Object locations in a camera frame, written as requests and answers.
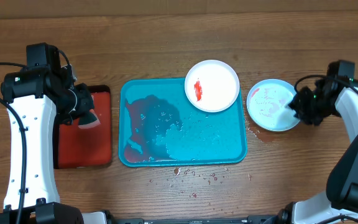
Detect light blue rimmed plate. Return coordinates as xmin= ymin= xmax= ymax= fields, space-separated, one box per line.
xmin=246 ymin=79 xmax=300 ymax=132

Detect dark tray with red water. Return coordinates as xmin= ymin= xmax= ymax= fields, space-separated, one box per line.
xmin=53 ymin=85 xmax=112 ymax=169

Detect teal plastic tray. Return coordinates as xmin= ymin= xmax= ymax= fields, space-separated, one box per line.
xmin=118 ymin=78 xmax=247 ymax=167

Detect white plate with red stain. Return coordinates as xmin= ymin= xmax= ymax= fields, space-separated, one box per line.
xmin=185 ymin=60 xmax=240 ymax=113

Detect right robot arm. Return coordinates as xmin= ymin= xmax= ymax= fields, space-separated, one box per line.
xmin=268 ymin=75 xmax=358 ymax=223

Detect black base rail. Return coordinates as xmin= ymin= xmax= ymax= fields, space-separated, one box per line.
xmin=107 ymin=212 xmax=290 ymax=224

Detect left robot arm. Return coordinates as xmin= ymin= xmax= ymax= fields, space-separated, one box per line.
xmin=0 ymin=68 xmax=111 ymax=223

